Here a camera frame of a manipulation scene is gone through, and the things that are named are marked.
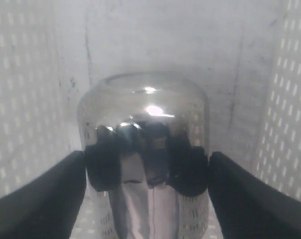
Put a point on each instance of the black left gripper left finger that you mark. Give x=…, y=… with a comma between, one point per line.
x=47, y=207

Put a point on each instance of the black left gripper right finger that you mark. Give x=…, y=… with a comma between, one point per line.
x=246, y=207

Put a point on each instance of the silver metal cup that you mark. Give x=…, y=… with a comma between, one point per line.
x=145, y=138

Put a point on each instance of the white perforated plastic basket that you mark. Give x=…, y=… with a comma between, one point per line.
x=244, y=54

